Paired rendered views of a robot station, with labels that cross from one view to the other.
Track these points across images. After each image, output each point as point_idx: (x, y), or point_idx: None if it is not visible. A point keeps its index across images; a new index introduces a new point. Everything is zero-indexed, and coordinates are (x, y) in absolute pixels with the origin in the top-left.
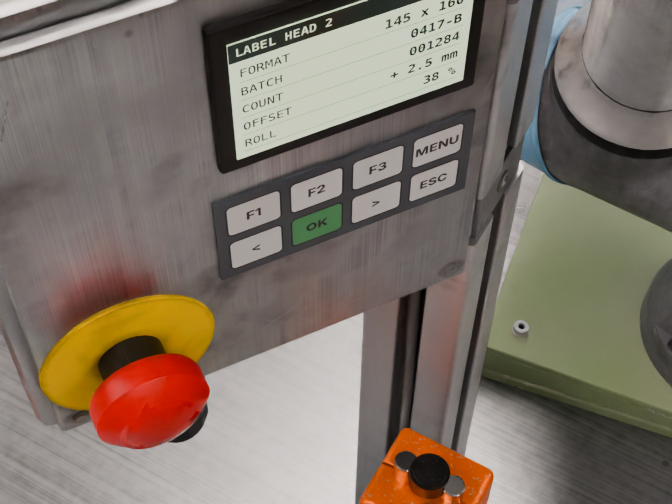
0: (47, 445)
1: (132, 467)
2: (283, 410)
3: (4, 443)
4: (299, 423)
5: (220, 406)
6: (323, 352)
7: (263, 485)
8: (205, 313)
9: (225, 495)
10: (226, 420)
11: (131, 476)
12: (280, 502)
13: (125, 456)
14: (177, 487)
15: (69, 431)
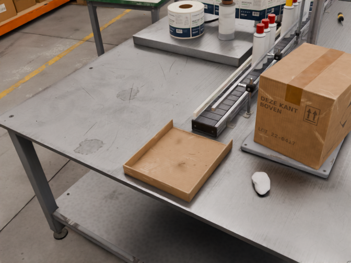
0: (321, 32)
1: (321, 36)
2: (336, 44)
3: (320, 30)
4: (334, 45)
5: (334, 40)
6: (347, 46)
7: (323, 44)
8: None
9: (320, 42)
10: (331, 41)
11: (319, 36)
12: (321, 45)
13: (322, 36)
14: (319, 39)
15: (324, 33)
